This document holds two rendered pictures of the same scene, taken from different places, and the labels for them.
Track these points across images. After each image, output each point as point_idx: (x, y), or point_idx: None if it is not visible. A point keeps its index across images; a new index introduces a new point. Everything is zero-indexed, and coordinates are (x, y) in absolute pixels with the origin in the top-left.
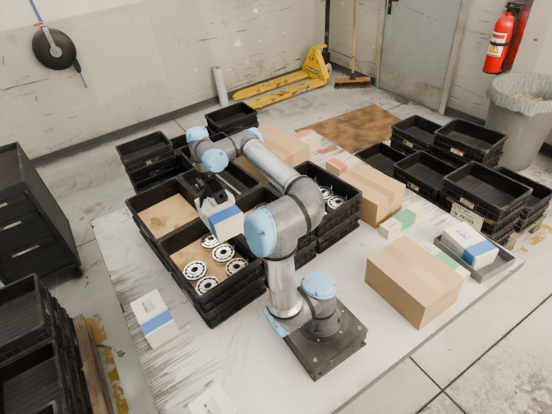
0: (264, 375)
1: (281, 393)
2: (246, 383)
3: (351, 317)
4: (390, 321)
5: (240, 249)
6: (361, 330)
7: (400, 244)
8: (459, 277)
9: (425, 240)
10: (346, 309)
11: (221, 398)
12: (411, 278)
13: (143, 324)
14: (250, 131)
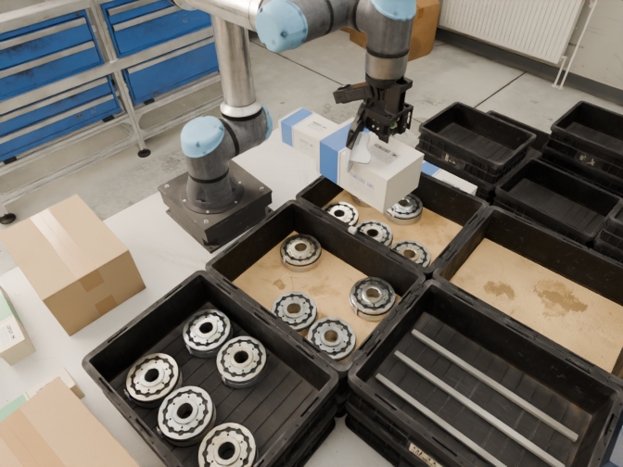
0: (281, 176)
1: (261, 168)
2: (298, 170)
3: (173, 196)
4: (127, 239)
5: None
6: (165, 184)
7: (60, 278)
8: (3, 233)
9: (2, 350)
10: (179, 204)
11: (311, 132)
12: (73, 225)
13: (437, 170)
14: (279, 0)
